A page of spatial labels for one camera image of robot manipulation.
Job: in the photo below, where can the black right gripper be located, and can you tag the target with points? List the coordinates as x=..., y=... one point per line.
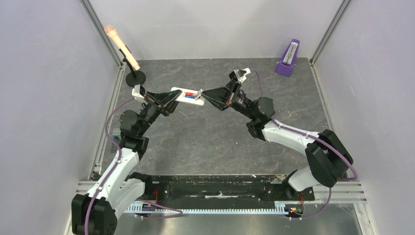
x=229, y=96

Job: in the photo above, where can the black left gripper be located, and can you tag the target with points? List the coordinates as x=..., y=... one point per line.
x=166, y=99

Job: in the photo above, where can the white remote control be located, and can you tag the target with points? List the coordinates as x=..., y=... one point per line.
x=181, y=97

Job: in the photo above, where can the white battery cover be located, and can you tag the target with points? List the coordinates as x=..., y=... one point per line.
x=198, y=94

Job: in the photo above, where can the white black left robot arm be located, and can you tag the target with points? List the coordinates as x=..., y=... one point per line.
x=97, y=212

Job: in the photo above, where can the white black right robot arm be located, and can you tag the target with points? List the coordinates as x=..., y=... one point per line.
x=328, y=159

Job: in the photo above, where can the black microphone stand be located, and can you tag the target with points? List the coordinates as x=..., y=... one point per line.
x=134, y=77

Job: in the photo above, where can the blue grey toy blocks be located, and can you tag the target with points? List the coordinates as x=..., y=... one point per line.
x=116, y=134

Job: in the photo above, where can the purple metronome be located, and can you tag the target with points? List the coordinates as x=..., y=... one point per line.
x=286, y=64

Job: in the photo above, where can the pink microphone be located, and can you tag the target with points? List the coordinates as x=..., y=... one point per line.
x=112, y=33

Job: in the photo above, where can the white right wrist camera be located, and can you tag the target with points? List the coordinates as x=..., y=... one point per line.
x=239, y=76

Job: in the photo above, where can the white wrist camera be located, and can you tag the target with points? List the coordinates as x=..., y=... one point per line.
x=239, y=76
x=138, y=93

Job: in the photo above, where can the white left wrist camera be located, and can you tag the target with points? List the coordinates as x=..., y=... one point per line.
x=138, y=93

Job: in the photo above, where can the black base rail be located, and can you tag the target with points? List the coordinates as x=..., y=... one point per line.
x=219, y=191

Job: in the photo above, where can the white toothed cable strip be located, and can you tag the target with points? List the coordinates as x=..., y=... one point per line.
x=142, y=208

